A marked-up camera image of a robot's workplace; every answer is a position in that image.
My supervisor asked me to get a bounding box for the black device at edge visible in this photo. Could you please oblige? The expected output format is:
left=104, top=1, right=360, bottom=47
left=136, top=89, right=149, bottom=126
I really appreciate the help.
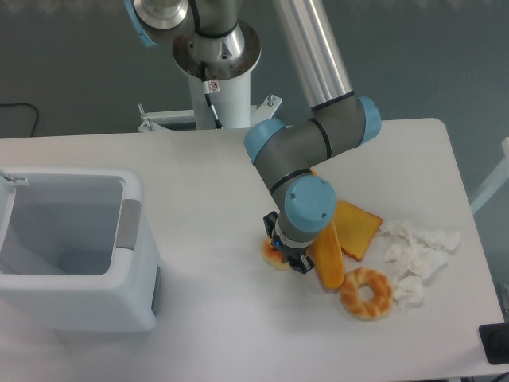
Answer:
left=479, top=323, right=508, bottom=365

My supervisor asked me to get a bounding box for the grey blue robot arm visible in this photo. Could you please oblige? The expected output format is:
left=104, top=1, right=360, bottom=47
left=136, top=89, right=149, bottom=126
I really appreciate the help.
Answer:
left=124, top=1, right=381, bottom=273

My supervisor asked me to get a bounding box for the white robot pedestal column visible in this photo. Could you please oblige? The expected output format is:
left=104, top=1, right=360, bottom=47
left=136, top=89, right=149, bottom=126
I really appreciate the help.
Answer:
left=187, top=72, right=251, bottom=130

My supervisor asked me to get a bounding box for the ring shaped braided bread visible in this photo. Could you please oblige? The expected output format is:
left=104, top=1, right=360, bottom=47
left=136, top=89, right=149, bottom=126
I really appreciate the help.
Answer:
left=340, top=267, right=394, bottom=321

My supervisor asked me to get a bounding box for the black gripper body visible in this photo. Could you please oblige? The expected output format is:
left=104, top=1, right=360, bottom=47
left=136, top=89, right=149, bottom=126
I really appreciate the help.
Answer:
left=271, top=226, right=313, bottom=263

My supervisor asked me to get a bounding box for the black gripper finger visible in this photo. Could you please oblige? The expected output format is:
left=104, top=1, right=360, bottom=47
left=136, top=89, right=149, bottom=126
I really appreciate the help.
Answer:
left=288, top=252, right=315, bottom=274
left=263, top=211, right=278, bottom=247

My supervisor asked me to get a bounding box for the long orange baguette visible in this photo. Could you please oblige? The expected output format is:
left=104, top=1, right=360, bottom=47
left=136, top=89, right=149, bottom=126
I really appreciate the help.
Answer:
left=309, top=169, right=345, bottom=290

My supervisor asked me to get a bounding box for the round knotted bread roll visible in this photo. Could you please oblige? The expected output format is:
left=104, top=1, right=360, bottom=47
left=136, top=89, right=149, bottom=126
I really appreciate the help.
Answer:
left=260, top=238, right=290, bottom=271

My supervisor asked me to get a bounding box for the toast bread slice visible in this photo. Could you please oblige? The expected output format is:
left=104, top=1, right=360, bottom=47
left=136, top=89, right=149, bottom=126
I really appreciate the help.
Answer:
left=334, top=200, right=383, bottom=262

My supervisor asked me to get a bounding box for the crumpled white tissue paper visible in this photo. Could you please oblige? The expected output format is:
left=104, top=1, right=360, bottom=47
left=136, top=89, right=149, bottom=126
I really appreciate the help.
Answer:
left=375, top=220, right=461, bottom=310

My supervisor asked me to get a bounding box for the white plastic bin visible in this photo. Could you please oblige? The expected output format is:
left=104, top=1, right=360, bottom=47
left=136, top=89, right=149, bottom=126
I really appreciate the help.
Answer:
left=1, top=166, right=161, bottom=333

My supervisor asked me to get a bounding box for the black floor cable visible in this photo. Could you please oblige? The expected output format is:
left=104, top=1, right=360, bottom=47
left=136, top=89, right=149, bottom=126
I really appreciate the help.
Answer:
left=0, top=103, right=41, bottom=138

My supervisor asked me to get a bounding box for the white frame at right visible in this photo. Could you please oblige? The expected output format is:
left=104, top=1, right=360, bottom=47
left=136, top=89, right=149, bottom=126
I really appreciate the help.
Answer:
left=470, top=137, right=508, bottom=215

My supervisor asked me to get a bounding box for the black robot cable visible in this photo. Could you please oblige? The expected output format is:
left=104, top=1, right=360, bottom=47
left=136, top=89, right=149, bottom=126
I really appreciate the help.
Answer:
left=200, top=61, right=224, bottom=130

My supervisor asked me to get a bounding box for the white metal base frame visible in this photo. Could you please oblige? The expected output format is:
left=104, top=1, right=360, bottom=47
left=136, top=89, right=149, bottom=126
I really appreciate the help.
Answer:
left=138, top=94, right=283, bottom=132

